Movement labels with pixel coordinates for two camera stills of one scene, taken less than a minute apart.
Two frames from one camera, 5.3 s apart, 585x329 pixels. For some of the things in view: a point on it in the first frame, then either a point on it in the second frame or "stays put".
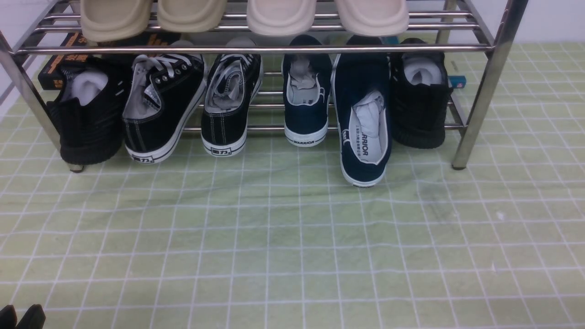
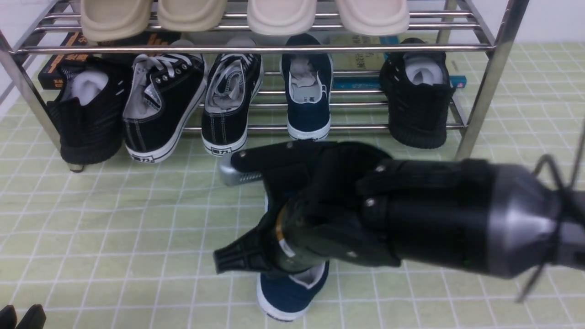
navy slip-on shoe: (305, 87) stays put
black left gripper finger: (8, 317) stays put
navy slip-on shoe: (364, 104) → (284, 295)
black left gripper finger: (34, 318) stays put
